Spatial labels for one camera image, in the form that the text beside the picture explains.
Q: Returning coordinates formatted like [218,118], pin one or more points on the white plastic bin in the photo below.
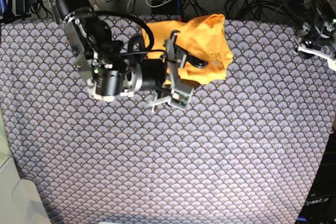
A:
[20,200]

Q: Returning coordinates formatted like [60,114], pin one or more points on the black OpenArm box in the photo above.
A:
[319,206]

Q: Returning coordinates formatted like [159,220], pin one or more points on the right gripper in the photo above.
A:
[123,78]

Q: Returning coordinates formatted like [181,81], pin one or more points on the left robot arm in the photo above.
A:
[311,11]

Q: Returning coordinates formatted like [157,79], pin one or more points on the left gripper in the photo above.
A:
[312,39]

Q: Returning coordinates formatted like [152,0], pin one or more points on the blue fan-pattern table cloth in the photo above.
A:
[245,150]

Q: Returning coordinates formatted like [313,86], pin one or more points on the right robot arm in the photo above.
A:
[91,39]

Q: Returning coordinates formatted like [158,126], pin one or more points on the yellow T-shirt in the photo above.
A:
[204,38]

